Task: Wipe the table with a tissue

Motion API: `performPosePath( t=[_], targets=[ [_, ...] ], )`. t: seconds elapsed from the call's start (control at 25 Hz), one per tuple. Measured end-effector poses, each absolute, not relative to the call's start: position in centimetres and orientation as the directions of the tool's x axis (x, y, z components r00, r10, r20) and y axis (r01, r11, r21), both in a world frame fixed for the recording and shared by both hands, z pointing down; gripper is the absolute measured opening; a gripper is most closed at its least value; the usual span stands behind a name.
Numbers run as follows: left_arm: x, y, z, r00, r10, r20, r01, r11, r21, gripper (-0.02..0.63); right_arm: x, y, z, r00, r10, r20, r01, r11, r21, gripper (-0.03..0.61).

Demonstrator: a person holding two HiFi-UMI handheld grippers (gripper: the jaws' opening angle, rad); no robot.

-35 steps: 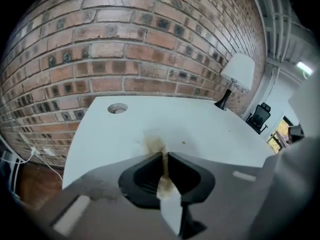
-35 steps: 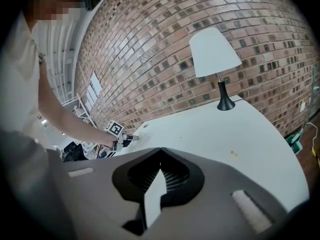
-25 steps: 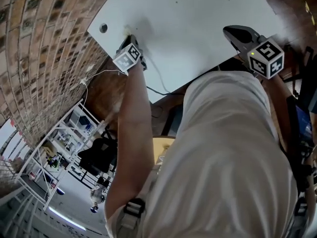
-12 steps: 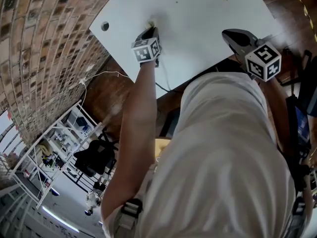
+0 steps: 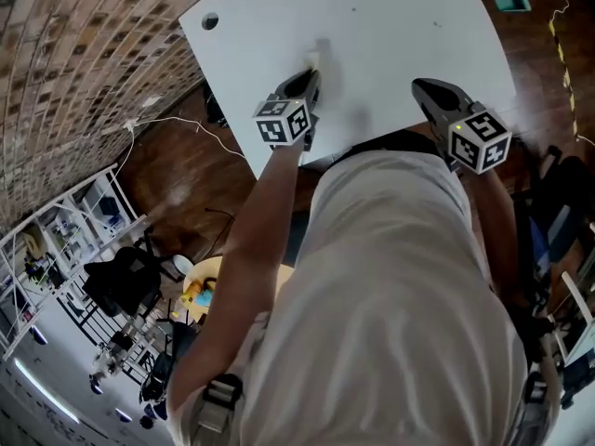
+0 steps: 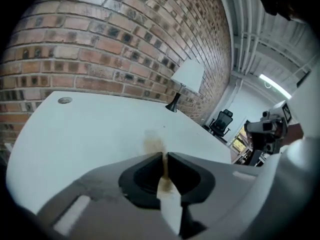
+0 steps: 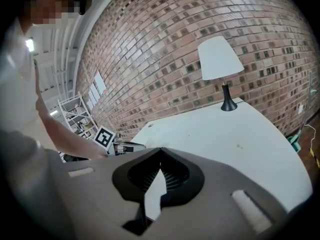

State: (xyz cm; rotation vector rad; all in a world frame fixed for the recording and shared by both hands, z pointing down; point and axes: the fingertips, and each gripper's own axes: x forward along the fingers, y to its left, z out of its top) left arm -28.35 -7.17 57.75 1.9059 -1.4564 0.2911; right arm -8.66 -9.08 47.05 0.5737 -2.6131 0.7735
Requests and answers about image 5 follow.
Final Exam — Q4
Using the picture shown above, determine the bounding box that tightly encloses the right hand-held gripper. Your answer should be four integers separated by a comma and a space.
411, 77, 513, 177

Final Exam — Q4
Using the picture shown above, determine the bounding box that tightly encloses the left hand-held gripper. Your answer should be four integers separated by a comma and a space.
252, 68, 324, 152

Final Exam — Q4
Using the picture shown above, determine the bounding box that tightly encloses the person's right forearm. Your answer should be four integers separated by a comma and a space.
472, 169, 520, 296

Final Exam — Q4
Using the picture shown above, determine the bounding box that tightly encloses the person's left forearm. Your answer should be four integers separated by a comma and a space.
216, 144, 308, 296

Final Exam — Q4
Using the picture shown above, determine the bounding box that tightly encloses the white rectangular table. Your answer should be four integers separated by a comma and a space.
178, 0, 517, 180

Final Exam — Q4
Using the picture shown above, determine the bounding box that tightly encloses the yellow black floor tape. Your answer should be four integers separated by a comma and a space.
548, 19, 580, 135

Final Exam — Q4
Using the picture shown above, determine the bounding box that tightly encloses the person's white shirt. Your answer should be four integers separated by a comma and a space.
166, 149, 559, 446

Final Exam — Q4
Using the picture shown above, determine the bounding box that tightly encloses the round wooden table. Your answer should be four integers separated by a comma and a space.
182, 256, 298, 327

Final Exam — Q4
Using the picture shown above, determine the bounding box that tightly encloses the yellow toy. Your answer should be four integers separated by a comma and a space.
182, 282, 216, 308

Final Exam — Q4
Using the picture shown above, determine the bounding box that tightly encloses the black office chair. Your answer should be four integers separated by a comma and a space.
82, 246, 165, 318

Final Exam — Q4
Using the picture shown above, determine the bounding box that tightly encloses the white metal shelf rack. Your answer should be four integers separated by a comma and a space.
0, 163, 148, 361

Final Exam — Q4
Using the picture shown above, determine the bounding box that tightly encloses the black wheeled stand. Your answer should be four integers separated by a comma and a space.
139, 318, 197, 404

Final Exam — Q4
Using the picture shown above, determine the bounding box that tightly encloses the long ceiling light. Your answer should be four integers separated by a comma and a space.
13, 358, 81, 425

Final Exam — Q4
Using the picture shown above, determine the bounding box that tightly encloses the black floor cable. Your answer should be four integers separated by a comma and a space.
204, 206, 236, 260

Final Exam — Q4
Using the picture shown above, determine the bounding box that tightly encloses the yellow and white cable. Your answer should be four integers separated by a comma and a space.
550, 0, 574, 23

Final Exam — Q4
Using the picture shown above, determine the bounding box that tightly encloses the white desk frame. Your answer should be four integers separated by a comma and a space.
552, 271, 595, 367

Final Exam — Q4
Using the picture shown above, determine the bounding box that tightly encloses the grey harness strap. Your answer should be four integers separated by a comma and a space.
197, 373, 245, 434
522, 372, 548, 404

